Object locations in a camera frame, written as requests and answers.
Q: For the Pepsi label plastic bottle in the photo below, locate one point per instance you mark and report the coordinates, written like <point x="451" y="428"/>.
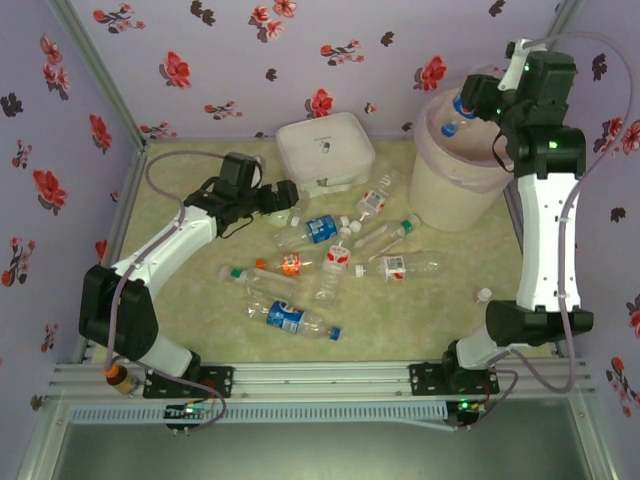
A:
<point x="285" y="317"/>
<point x="452" y="125"/>

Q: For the blue label plastic bottle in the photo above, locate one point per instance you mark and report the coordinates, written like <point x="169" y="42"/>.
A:
<point x="320" y="229"/>

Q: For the clear bottle with green cap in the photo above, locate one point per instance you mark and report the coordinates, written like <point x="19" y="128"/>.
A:
<point x="409" y="226"/>
<point x="235" y="273"/>

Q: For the red white label plastic bottle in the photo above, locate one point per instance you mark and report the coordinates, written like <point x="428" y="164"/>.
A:
<point x="336" y="255"/>
<point x="372" y="201"/>
<point x="395" y="267"/>

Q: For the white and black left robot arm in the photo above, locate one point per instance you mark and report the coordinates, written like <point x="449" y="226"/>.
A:
<point x="165" y="245"/>

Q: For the beige bin with plastic liner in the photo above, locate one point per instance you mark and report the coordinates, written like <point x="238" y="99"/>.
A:
<point x="450" y="195"/>

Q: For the white zip storage case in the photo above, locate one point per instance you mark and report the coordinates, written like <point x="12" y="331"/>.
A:
<point x="325" y="150"/>

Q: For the orange label bottle orange cap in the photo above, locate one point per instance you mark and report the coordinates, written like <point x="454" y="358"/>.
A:
<point x="291" y="264"/>

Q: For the white bottle cap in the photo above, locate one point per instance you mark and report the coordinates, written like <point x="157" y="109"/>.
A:
<point x="483" y="295"/>

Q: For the brown bottle with orange cap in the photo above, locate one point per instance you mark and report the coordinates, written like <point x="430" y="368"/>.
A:
<point x="122" y="384"/>

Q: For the black circuit board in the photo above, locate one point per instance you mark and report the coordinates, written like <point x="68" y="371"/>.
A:
<point x="192" y="412"/>
<point x="465" y="410"/>

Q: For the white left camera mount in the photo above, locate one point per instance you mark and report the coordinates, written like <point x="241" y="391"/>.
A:
<point x="258" y="170"/>

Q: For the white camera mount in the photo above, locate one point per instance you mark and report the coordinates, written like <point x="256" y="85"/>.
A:
<point x="258" y="170"/>
<point x="514" y="67"/>

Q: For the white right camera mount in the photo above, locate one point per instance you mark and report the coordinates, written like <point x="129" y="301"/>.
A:
<point x="514" y="67"/>

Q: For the aluminium side rail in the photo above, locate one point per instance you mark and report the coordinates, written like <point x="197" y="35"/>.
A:
<point x="125" y="205"/>
<point x="512" y="215"/>

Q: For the aluminium corner post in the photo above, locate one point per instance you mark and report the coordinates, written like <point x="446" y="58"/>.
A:
<point x="562" y="17"/>
<point x="99" y="70"/>

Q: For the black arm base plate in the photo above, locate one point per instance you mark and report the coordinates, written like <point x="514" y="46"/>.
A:
<point x="425" y="380"/>
<point x="220" y="382"/>

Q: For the aluminium extrusion cross rail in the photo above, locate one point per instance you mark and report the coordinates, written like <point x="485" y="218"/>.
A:
<point x="320" y="380"/>

